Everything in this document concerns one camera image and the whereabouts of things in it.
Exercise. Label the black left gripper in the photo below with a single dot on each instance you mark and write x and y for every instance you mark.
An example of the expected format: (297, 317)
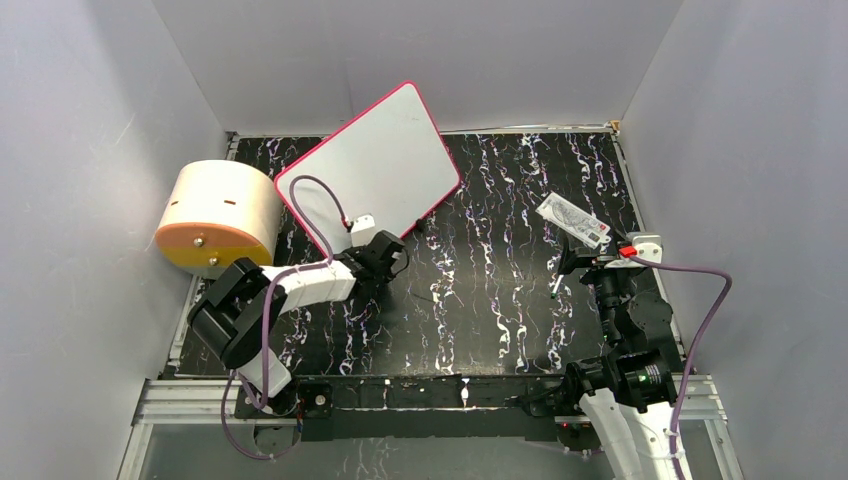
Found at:
(358, 250)

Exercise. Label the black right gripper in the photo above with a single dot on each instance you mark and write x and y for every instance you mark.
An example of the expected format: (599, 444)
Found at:
(596, 260)

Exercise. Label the pink framed whiteboard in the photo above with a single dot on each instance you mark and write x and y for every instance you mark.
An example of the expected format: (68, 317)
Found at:
(389, 161)

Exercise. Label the green white marker pen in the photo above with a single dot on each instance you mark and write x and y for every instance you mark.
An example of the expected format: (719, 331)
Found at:
(556, 286)

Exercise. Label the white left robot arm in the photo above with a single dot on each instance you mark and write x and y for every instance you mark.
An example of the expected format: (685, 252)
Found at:
(235, 316)

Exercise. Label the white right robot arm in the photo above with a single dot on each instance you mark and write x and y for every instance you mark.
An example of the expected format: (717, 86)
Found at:
(628, 392)

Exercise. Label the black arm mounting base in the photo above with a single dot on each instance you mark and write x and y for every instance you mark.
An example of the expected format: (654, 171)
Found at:
(535, 408)

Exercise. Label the white printed plastic package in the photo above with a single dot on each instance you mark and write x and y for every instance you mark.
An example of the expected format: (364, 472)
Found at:
(574, 221)

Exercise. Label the beige cylindrical drum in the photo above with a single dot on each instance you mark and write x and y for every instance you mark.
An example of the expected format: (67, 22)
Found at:
(218, 212)

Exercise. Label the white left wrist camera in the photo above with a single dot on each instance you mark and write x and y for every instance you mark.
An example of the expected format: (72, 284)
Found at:
(362, 230)

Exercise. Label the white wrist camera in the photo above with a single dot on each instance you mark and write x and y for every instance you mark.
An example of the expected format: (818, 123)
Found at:
(362, 230)
(642, 245)

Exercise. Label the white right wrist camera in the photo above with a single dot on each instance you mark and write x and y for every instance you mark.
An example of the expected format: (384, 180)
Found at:
(642, 245)

